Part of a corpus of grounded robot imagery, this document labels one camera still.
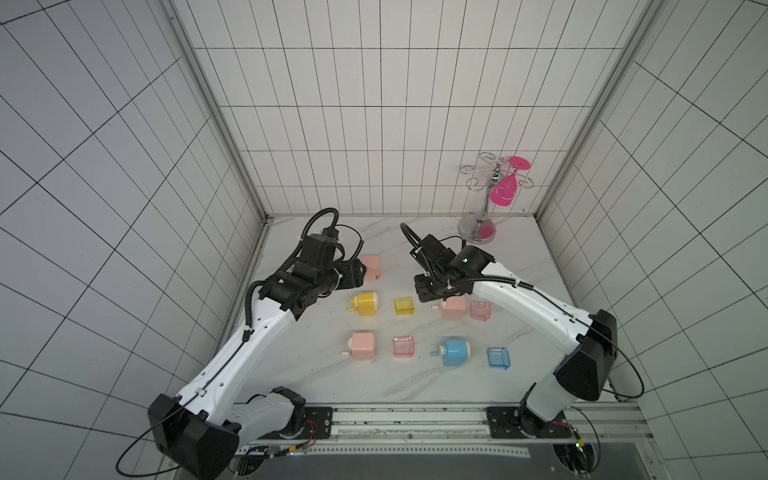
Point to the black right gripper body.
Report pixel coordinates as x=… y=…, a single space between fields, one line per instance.
x=427 y=289

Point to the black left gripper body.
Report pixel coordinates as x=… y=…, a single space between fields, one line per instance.
x=349 y=276

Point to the pink sharpener top row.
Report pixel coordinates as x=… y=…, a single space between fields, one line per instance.
x=373 y=267

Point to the pink sharpener row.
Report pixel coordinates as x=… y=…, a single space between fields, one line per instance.
x=373 y=267
x=361 y=346

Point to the yellow sharpener row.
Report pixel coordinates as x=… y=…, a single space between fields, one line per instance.
x=365 y=304

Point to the yellow tray row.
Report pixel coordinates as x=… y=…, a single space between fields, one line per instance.
x=404 y=306

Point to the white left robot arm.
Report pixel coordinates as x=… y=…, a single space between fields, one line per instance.
x=202 y=427

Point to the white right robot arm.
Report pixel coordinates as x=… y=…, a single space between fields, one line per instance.
x=588 y=341

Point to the pink sharpener right middle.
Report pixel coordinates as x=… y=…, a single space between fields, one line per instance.
x=453 y=308

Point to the pink tray right middle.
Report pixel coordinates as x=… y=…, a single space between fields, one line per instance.
x=480 y=310

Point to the pink tray bottom row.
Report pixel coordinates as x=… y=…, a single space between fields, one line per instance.
x=403 y=347

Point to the blue pencil sharpener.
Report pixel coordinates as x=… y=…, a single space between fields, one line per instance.
x=453 y=352

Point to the pink sharpener bottom row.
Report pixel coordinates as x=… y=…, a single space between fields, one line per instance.
x=361 y=346

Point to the blue transparent tray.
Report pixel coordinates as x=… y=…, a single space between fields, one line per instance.
x=498 y=358

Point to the chrome glass rack stand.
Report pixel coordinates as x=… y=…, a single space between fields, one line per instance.
x=477 y=227

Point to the pink plastic wine glass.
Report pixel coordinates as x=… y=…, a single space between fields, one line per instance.
x=506 y=180

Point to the aluminium mounting rail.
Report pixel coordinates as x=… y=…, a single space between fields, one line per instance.
x=443 y=423

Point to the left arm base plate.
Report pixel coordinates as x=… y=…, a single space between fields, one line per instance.
x=316 y=423

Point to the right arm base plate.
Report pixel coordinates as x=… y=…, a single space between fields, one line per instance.
x=505 y=422

